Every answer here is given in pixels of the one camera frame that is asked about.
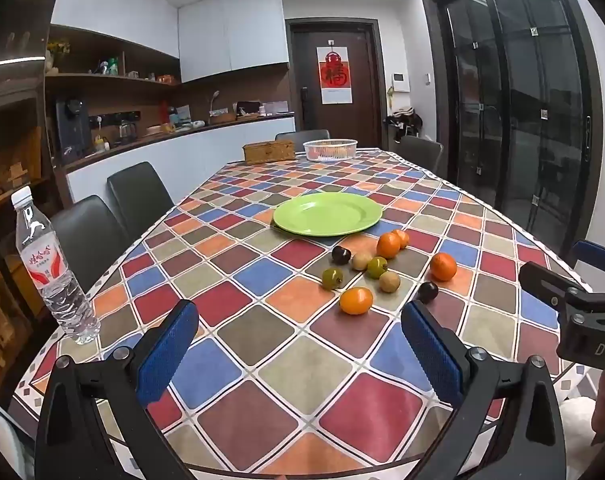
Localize checkered colourful tablecloth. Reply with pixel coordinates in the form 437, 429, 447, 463
13, 147, 591, 480

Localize grey dining chair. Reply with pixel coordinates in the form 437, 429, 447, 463
275, 130, 332, 143
106, 161, 174, 243
50, 195, 130, 291
397, 135, 444, 175

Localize green plate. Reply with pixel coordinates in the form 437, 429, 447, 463
273, 192, 383, 237

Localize brown display cabinet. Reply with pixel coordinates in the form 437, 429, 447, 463
0, 0, 68, 411

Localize black water dispenser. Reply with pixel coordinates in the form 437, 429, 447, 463
55, 98, 93, 161

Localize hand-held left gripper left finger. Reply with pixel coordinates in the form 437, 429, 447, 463
35, 299, 199, 480

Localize black glass sliding door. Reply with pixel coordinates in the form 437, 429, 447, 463
423, 0, 603, 261

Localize black wall power strip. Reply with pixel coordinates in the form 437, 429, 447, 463
90, 110, 142, 126

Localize yellow flowers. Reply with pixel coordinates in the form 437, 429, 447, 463
47, 41, 70, 68

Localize white counter cabinet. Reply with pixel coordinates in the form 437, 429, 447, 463
65, 116, 296, 206

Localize dark brown door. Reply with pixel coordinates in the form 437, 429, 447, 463
285, 18, 387, 148

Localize red and white wall calendar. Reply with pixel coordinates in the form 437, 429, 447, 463
317, 46, 353, 105

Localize wicker box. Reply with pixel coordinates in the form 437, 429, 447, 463
242, 141, 296, 165

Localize white plastic basket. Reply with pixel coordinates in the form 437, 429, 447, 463
303, 138, 359, 162

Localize wooden wall shelf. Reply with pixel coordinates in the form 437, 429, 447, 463
45, 25, 183, 92

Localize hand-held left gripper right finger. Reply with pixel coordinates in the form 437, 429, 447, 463
401, 301, 567, 480

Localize clear plastic water bottle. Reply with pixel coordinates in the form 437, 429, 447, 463
11, 186, 101, 346

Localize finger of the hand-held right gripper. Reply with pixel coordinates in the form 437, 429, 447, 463
519, 261, 591, 328
571, 240, 605, 277

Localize yellow-orange mandarin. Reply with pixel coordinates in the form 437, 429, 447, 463
339, 287, 374, 316

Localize dark bag with clothes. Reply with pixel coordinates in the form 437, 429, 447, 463
387, 106, 423, 137

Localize white upper cabinets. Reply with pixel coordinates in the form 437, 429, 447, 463
51, 0, 289, 83

